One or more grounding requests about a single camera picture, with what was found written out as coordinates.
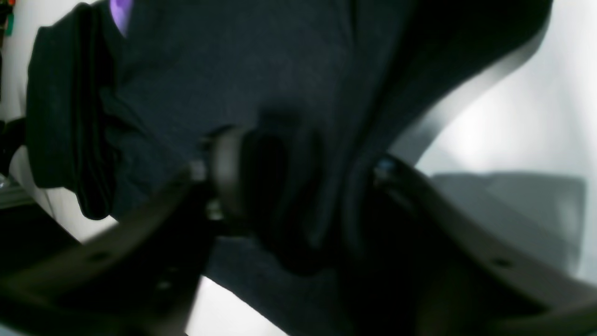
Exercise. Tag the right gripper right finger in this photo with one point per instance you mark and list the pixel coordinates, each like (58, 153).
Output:
(415, 265)

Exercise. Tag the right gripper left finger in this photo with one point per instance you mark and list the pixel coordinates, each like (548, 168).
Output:
(140, 277)

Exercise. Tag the black T-shirt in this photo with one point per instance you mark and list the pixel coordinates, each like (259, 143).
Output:
(114, 113)

